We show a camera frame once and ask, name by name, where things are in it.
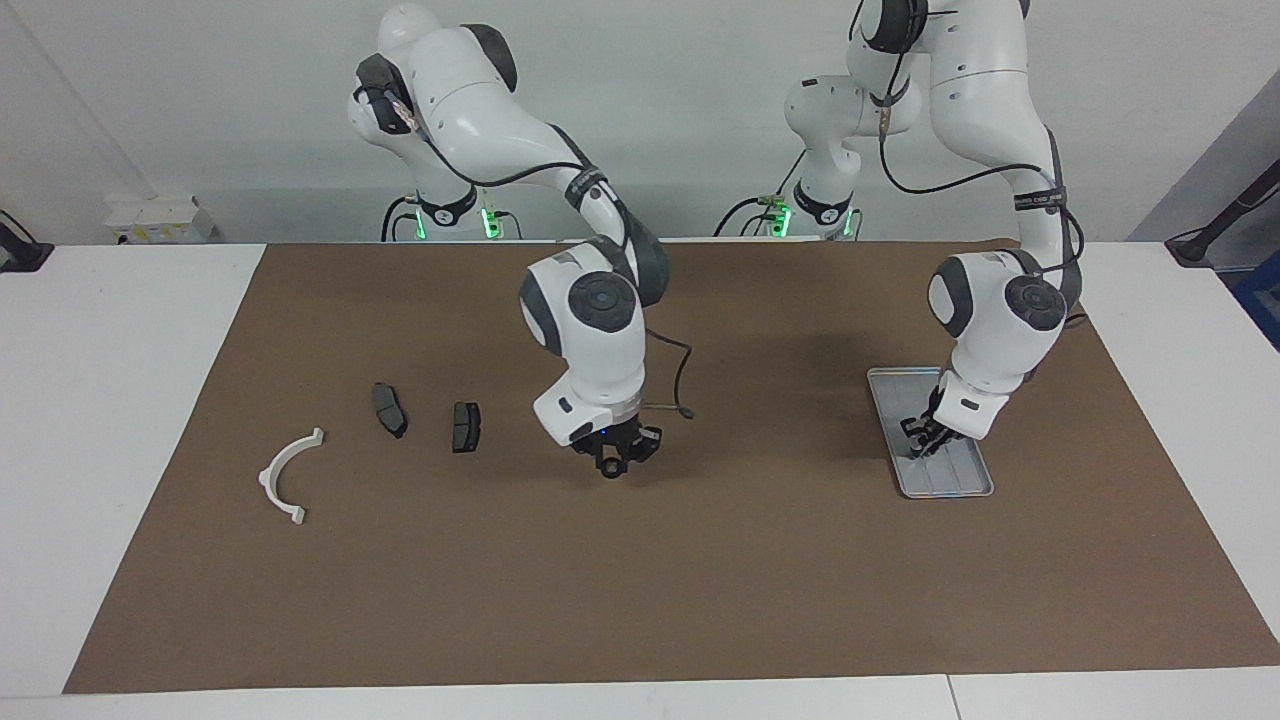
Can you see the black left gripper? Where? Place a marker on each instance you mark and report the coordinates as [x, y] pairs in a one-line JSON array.
[[945, 412]]

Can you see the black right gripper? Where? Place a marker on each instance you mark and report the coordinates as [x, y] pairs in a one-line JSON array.
[[618, 438]]

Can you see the large black bearing gear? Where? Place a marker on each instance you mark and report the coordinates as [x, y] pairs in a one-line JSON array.
[[611, 468]]

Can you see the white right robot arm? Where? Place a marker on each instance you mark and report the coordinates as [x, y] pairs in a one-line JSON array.
[[600, 330]]

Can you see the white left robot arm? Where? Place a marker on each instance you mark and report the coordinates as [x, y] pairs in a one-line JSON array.
[[990, 320]]

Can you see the silver metal tray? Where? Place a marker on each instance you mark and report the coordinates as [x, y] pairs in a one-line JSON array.
[[955, 480]]

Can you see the brown table mat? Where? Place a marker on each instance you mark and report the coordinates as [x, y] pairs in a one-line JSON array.
[[640, 600]]

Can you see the rectangular dark brake pad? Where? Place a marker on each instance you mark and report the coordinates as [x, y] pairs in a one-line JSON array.
[[466, 427]]

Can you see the elongated dark brake pad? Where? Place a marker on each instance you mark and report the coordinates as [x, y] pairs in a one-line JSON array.
[[390, 410]]

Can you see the black angled stand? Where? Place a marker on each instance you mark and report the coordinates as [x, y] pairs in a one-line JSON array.
[[1195, 245]]

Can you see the blue crate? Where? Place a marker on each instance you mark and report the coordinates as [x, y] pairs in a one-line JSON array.
[[1262, 300]]

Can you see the white box with yellow labels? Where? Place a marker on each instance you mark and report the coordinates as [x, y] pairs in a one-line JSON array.
[[160, 220]]

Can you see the white semicircular bracket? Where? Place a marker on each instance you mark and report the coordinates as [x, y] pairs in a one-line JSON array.
[[266, 482]]

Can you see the black clamp mount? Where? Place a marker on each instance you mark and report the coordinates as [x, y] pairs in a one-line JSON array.
[[20, 255]]

